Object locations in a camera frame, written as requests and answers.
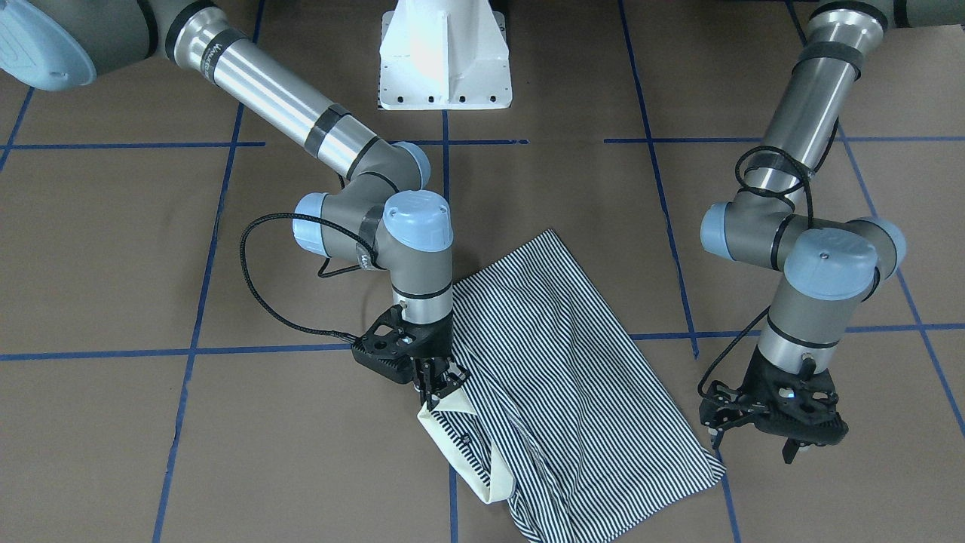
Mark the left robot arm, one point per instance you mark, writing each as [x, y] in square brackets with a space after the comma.
[828, 267]

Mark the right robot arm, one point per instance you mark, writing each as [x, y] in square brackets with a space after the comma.
[383, 218]

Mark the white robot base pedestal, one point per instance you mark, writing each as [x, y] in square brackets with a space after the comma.
[445, 55]

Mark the brown table mat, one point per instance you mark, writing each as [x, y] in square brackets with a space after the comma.
[147, 397]

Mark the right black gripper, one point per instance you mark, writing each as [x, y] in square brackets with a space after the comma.
[432, 342]

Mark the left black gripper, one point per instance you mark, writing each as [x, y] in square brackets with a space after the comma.
[727, 408]

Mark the navy white striped polo shirt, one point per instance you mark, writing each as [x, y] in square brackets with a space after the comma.
[561, 416]

